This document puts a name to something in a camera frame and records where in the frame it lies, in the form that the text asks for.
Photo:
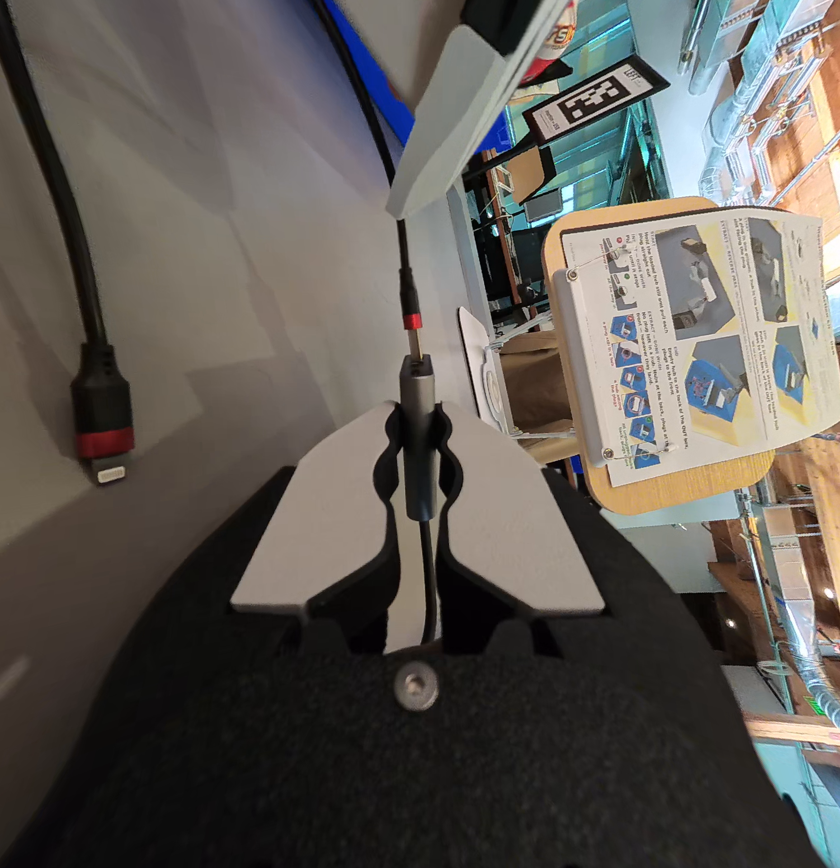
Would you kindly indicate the tan cloth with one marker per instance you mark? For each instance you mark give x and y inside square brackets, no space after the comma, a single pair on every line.
[535,386]

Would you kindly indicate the blue plastic bin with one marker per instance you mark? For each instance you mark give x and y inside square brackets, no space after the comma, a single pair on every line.
[376,61]

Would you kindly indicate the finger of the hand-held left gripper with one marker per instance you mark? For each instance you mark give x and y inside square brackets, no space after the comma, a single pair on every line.
[535,41]
[447,122]

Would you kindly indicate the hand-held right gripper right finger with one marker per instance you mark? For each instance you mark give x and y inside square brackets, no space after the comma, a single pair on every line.
[522,542]

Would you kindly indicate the printed instruction sheet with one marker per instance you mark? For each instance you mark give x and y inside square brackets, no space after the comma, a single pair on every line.
[698,325]

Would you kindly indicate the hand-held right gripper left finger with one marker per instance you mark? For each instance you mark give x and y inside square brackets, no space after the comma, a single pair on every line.
[311,536]

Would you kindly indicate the red and white printed cloth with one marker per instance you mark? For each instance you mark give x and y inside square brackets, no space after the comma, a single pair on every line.
[552,34]

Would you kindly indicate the small grey usb hub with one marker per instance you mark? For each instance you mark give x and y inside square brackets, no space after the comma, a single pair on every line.
[418,420]

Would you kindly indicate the silver air duct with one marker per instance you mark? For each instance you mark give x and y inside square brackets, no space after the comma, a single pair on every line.
[793,583]

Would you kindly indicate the black and white marker tag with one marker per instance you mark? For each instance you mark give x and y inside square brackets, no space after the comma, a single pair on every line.
[596,95]

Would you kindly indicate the white and wooden book stand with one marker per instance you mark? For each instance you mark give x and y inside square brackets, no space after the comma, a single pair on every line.
[664,492]

